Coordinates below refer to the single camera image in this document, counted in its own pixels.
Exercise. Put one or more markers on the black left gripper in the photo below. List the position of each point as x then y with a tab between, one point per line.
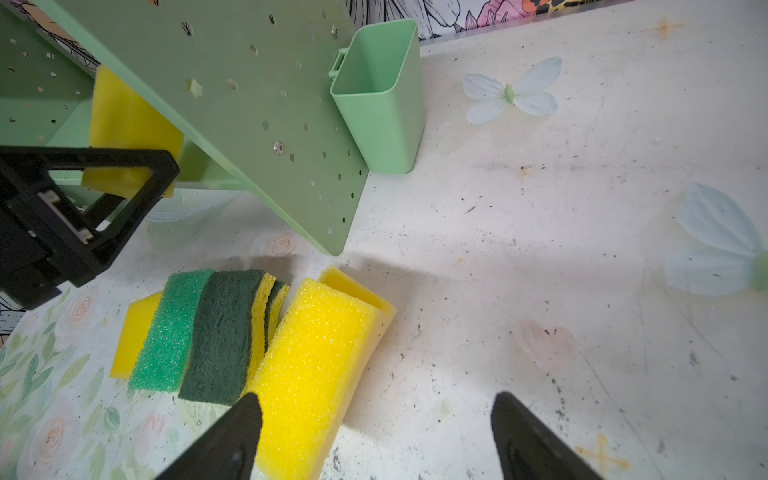
45	239

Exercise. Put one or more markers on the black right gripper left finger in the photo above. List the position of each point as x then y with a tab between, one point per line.
227	450

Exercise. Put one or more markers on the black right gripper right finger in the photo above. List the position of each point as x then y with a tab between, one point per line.
528	449

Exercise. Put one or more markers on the green metal shelf unit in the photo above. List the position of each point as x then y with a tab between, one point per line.
246	82

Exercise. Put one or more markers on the large yellow sponge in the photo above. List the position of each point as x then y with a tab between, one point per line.
310	371

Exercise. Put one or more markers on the light green scrub sponge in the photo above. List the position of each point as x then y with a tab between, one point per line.
164	355

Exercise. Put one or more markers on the dark green scrub sponge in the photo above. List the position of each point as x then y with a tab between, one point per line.
236	320

